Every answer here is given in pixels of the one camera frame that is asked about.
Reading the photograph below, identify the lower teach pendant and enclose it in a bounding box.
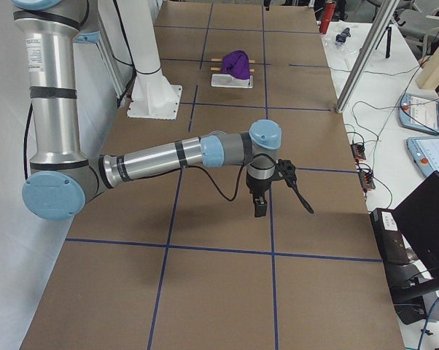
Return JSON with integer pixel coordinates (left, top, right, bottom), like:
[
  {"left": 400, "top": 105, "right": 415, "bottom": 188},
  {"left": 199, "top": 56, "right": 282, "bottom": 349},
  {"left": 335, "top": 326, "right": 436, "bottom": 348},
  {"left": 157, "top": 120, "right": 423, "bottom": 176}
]
[{"left": 406, "top": 136, "right": 439, "bottom": 177}]

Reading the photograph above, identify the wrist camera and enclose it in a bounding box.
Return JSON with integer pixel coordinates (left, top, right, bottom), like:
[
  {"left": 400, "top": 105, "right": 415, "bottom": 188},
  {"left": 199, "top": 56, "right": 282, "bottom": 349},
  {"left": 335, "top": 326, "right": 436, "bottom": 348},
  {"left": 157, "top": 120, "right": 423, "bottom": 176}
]
[{"left": 277, "top": 159, "right": 297, "bottom": 188}]

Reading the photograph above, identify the wooden rack rod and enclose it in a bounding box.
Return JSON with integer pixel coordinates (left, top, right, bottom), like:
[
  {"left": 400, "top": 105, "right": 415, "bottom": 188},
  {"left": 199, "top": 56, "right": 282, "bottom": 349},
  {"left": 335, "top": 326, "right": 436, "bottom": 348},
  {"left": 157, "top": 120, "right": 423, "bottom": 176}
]
[
  {"left": 210, "top": 66, "right": 255, "bottom": 73},
  {"left": 210, "top": 58, "right": 255, "bottom": 64}
]

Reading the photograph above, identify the lower orange power strip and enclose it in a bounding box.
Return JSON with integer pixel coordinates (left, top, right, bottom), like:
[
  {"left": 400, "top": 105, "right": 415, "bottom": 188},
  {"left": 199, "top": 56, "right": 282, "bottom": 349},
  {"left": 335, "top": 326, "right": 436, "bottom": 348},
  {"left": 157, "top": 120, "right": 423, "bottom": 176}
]
[{"left": 358, "top": 168, "right": 376, "bottom": 192}]

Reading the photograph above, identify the black computer box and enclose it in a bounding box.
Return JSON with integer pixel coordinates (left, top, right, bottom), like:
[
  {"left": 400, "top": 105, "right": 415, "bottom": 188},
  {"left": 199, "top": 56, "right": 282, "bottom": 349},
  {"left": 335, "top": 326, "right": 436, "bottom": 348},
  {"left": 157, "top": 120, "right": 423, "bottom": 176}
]
[{"left": 370, "top": 208, "right": 419, "bottom": 265}]

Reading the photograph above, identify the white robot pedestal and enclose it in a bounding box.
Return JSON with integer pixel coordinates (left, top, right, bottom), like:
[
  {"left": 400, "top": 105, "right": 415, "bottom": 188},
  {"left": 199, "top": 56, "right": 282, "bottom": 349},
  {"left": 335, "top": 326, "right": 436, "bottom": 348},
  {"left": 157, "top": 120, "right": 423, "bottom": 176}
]
[{"left": 116, "top": 1, "right": 182, "bottom": 120}]

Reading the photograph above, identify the white towel rack base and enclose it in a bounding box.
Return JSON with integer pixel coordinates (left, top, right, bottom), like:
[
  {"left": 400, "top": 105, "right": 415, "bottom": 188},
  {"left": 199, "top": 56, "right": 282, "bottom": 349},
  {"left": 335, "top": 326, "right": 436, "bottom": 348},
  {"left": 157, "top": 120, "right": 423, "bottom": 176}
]
[{"left": 211, "top": 74, "right": 253, "bottom": 89}]

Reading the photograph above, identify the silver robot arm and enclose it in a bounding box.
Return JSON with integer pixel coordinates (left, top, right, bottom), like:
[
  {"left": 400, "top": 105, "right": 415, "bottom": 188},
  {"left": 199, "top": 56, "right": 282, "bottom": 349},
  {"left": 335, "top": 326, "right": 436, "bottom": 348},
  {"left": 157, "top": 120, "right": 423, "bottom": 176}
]
[{"left": 12, "top": 1, "right": 282, "bottom": 221}]

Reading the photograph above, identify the upper orange power strip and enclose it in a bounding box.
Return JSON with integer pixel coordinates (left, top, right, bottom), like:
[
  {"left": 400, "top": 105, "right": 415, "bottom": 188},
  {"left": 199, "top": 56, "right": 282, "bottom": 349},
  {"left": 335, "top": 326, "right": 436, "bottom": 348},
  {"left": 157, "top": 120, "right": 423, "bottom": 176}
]
[{"left": 351, "top": 143, "right": 366, "bottom": 163}]

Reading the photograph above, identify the front wooden rack rod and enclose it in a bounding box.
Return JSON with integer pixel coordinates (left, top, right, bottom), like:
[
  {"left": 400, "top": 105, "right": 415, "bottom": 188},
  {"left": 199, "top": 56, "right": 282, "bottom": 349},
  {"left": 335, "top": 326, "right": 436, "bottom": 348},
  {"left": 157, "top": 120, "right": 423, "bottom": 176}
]
[{"left": 210, "top": 66, "right": 255, "bottom": 73}]

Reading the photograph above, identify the aluminium frame post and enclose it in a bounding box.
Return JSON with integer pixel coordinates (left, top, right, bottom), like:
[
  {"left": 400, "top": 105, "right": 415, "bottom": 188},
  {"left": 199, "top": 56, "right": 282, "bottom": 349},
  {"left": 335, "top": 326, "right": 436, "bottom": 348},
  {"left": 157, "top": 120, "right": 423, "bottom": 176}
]
[{"left": 335, "top": 0, "right": 398, "bottom": 113}]

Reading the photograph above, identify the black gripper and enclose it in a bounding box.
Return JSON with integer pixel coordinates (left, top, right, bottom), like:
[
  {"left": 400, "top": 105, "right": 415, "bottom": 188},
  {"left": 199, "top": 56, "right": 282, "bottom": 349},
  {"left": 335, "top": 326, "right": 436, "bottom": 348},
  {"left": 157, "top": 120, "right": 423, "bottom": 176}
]
[{"left": 246, "top": 166, "right": 275, "bottom": 217}]

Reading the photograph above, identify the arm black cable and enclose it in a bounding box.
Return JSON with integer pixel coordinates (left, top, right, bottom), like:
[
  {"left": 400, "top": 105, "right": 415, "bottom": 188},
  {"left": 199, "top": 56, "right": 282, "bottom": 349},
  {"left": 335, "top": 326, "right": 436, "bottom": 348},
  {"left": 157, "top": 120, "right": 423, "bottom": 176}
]
[{"left": 184, "top": 152, "right": 315, "bottom": 215}]

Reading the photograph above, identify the purple towel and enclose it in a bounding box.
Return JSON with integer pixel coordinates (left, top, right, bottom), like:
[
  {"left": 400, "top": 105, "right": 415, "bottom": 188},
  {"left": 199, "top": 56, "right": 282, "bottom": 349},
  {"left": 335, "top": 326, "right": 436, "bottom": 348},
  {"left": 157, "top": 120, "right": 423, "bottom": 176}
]
[{"left": 220, "top": 50, "right": 250, "bottom": 80}]

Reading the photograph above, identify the rear wooden rack rod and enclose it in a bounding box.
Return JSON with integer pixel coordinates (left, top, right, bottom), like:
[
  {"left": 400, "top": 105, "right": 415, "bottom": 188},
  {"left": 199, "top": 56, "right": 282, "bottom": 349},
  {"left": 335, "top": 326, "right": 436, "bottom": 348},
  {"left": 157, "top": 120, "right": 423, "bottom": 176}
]
[{"left": 210, "top": 58, "right": 255, "bottom": 64}]

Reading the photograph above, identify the upper teach pendant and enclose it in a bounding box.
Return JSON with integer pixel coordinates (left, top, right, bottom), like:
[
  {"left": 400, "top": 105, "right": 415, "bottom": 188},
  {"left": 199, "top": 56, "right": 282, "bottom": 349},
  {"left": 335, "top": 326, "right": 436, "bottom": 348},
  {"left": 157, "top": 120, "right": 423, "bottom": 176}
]
[{"left": 399, "top": 93, "right": 439, "bottom": 135}]

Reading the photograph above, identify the teach pendant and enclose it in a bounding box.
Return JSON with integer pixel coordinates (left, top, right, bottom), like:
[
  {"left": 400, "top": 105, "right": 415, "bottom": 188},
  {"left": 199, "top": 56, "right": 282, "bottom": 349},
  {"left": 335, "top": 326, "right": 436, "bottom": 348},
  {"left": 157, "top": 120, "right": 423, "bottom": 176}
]
[
  {"left": 406, "top": 136, "right": 439, "bottom": 177},
  {"left": 399, "top": 93, "right": 439, "bottom": 135}
]

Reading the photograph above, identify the red cylinder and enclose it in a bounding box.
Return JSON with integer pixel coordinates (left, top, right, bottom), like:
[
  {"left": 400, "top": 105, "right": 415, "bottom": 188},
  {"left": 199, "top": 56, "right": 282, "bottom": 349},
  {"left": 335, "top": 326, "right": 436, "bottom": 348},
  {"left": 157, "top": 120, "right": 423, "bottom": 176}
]
[{"left": 319, "top": 0, "right": 337, "bottom": 34}]

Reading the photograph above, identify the orange power strip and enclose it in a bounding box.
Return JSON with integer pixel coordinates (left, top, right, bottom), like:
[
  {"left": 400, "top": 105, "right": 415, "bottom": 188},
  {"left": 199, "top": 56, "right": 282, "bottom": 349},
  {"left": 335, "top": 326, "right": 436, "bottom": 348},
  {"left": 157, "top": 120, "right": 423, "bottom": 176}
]
[
  {"left": 358, "top": 168, "right": 376, "bottom": 192},
  {"left": 351, "top": 143, "right": 366, "bottom": 163}
]

